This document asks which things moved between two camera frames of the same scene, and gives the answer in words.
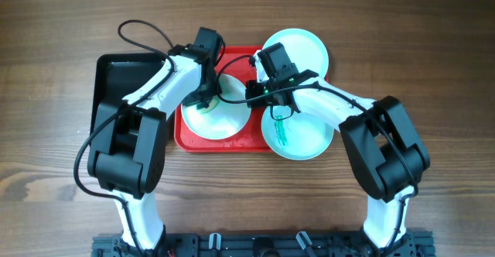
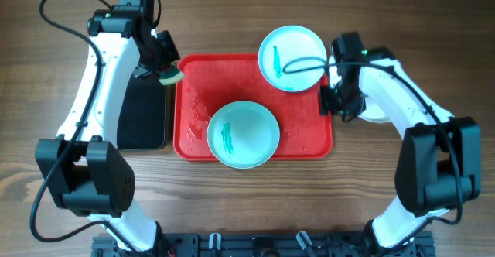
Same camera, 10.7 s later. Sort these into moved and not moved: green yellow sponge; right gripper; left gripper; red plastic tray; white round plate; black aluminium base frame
Moved: white round plate; right gripper; red plastic tray; left gripper; green yellow sponge
Not moved: black aluminium base frame
